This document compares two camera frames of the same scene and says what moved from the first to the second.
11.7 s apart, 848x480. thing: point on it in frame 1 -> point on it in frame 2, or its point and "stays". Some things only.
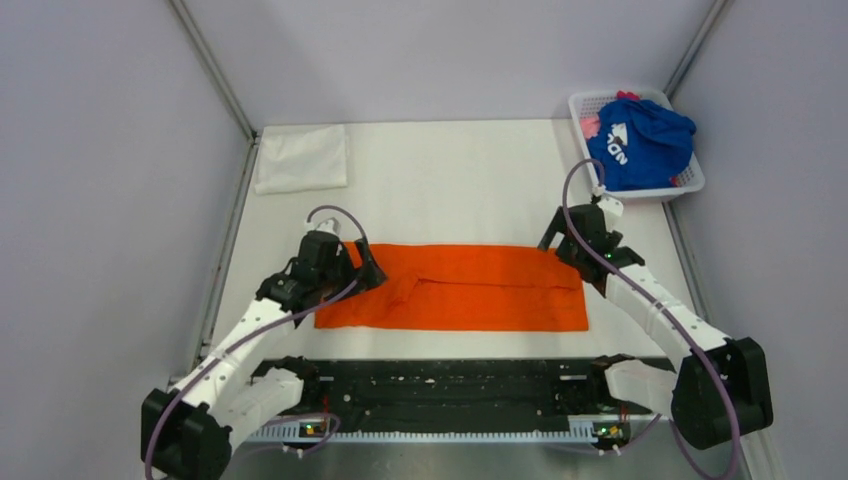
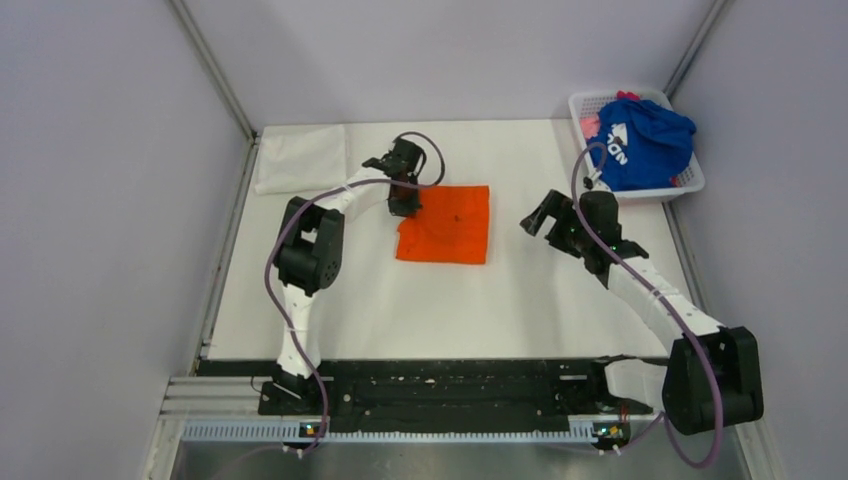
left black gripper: [370, 275] -> [407, 208]
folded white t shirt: [302, 156] stays
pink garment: [590, 125] stays
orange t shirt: [463, 288] -> [452, 226]
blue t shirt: [640, 145] stays
